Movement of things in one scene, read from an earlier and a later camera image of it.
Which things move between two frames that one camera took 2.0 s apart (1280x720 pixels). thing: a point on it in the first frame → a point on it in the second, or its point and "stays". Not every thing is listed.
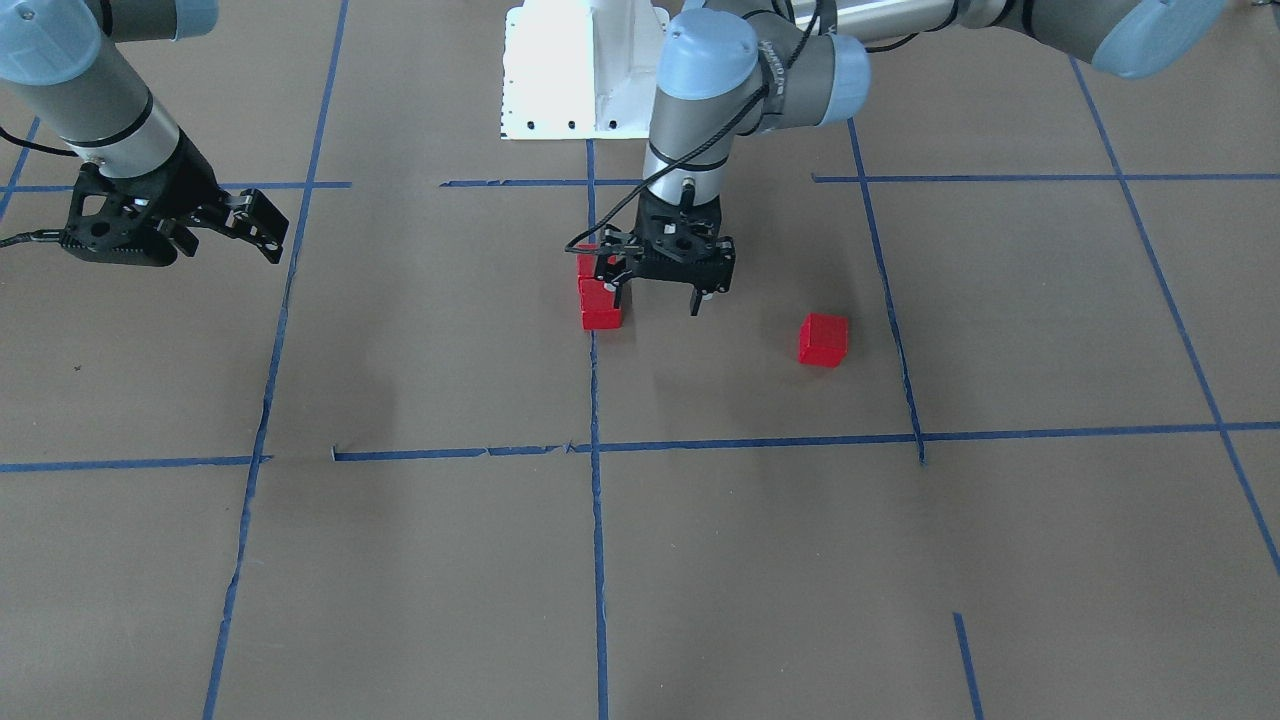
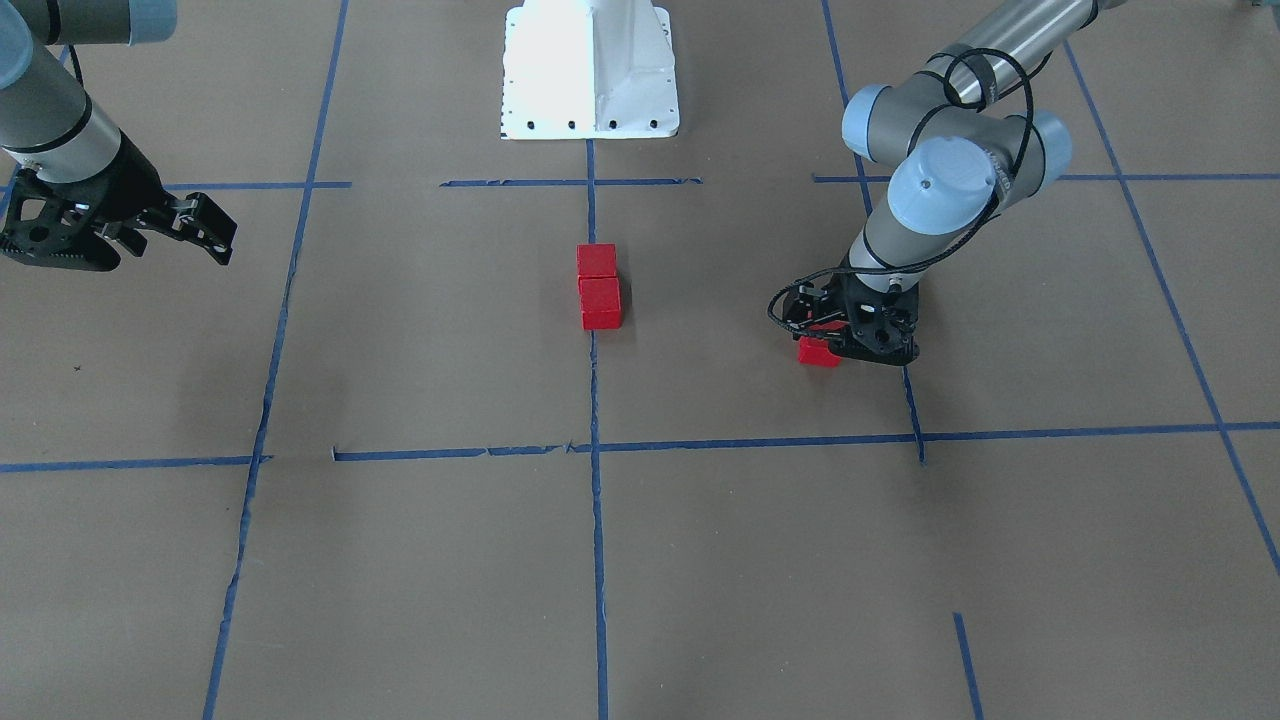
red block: (597, 305) stays
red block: (823, 340) stays
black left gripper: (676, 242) → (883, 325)
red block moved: (586, 263) stays
